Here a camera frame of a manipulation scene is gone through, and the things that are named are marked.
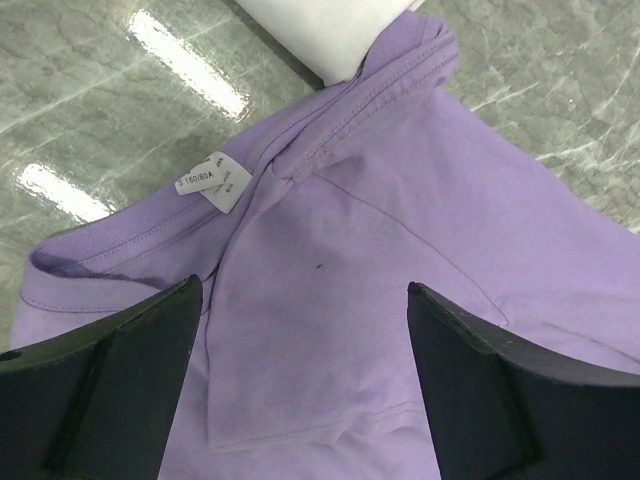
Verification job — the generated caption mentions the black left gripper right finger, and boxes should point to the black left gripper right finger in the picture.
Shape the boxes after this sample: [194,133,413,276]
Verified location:
[407,283,639,479]

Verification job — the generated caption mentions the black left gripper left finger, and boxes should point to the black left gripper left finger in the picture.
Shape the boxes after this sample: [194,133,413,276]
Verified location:
[1,275,203,479]

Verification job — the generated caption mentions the purple t shirt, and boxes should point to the purple t shirt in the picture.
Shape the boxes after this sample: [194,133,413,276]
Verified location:
[11,12,639,479]

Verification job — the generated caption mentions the folded white t shirt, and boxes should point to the folded white t shirt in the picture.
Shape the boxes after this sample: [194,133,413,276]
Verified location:
[237,0,424,86]

